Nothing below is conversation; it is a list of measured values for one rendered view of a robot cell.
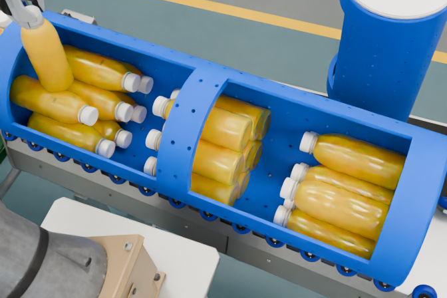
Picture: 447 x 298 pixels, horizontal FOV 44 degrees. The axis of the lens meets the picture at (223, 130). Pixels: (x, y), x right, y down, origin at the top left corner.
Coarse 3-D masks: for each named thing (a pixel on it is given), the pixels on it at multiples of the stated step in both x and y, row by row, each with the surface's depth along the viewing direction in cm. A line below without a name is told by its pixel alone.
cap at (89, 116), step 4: (84, 108) 112; (88, 108) 112; (92, 108) 112; (84, 112) 112; (88, 112) 111; (92, 112) 112; (96, 112) 114; (80, 116) 112; (84, 116) 112; (88, 116) 111; (92, 116) 113; (96, 116) 114; (84, 120) 112; (88, 120) 112; (92, 120) 113; (88, 124) 112; (92, 124) 114
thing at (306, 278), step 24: (24, 168) 138; (48, 168) 133; (96, 192) 130; (144, 216) 128; (168, 216) 124; (216, 240) 121; (432, 240) 112; (264, 264) 119; (288, 264) 116; (432, 264) 110; (312, 288) 117; (336, 288) 114; (408, 288) 108
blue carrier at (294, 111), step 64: (0, 64) 107; (192, 64) 104; (0, 128) 117; (128, 128) 128; (192, 128) 96; (320, 128) 114; (384, 128) 93; (192, 192) 101; (256, 192) 117; (320, 256) 98; (384, 256) 88
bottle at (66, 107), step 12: (12, 84) 115; (24, 84) 115; (36, 84) 115; (12, 96) 115; (24, 96) 114; (36, 96) 113; (48, 96) 113; (60, 96) 112; (72, 96) 113; (36, 108) 114; (48, 108) 113; (60, 108) 112; (72, 108) 112; (60, 120) 113; (72, 120) 113
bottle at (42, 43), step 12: (48, 24) 102; (24, 36) 101; (36, 36) 101; (48, 36) 102; (24, 48) 104; (36, 48) 102; (48, 48) 103; (60, 48) 106; (36, 60) 105; (48, 60) 105; (60, 60) 107; (36, 72) 109; (48, 72) 107; (60, 72) 109; (72, 72) 113; (48, 84) 111; (60, 84) 111
